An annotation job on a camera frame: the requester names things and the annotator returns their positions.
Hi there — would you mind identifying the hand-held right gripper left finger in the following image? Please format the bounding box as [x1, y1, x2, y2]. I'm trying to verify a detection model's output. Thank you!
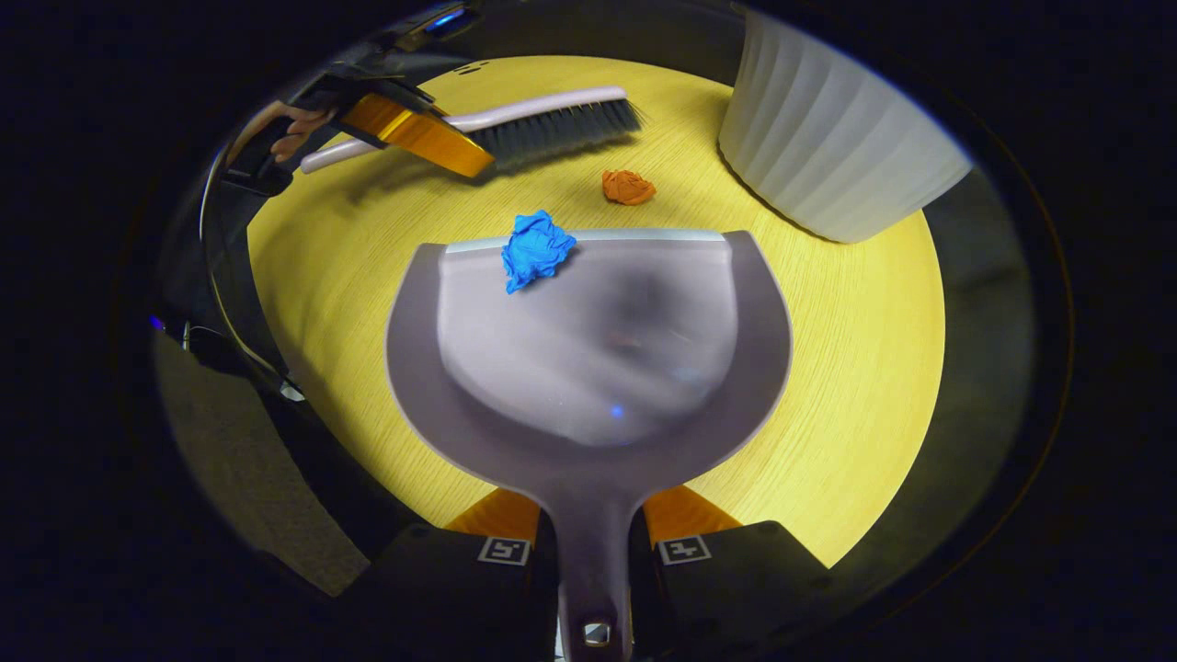
[363, 487, 562, 662]

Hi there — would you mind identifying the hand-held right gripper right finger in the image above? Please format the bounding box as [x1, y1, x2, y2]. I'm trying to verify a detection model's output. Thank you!
[629, 485, 840, 662]

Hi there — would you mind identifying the small lilac broom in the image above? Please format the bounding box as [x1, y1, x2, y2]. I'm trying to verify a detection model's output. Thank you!
[300, 86, 646, 177]

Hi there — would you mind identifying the blue paper trash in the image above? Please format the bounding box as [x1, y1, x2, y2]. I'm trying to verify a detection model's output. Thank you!
[500, 210, 579, 296]

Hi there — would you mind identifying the orange paper trash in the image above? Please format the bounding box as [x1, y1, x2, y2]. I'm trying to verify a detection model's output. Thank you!
[601, 168, 658, 207]

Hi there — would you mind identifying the lilac plastic dustpan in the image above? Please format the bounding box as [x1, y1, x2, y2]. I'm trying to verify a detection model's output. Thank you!
[385, 227, 794, 662]

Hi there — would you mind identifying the white ribbed garbage bin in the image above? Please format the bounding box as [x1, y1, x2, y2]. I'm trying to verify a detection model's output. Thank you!
[717, 7, 975, 245]

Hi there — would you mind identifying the yellow wooden desktop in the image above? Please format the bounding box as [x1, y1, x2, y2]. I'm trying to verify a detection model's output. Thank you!
[246, 55, 947, 569]

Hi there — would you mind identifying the thin white cable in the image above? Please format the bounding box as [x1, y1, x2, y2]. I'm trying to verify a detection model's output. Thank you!
[196, 145, 309, 404]

